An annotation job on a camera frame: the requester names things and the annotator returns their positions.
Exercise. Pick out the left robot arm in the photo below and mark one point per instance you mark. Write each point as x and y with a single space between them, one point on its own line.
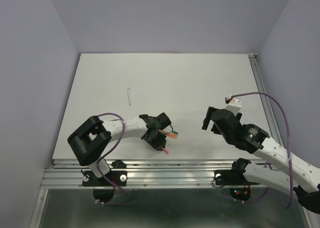
91 138

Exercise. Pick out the grey capped marker pen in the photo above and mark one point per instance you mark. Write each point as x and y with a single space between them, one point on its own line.
129 96

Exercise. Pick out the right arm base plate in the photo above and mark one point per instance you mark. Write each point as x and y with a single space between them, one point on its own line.
229 178

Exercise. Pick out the aluminium frame rail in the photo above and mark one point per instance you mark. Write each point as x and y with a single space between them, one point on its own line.
148 174

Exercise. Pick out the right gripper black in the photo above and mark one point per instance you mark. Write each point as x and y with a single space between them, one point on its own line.
207 118

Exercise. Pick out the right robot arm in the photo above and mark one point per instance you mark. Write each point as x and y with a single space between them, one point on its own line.
291 174

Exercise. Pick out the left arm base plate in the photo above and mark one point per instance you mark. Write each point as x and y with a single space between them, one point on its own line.
105 178

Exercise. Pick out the right side aluminium rail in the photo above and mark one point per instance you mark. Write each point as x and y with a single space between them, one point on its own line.
266 101

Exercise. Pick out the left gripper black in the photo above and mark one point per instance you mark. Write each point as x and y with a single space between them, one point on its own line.
160 143

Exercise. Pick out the orange marker clear cap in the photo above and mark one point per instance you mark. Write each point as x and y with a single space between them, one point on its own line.
174 136

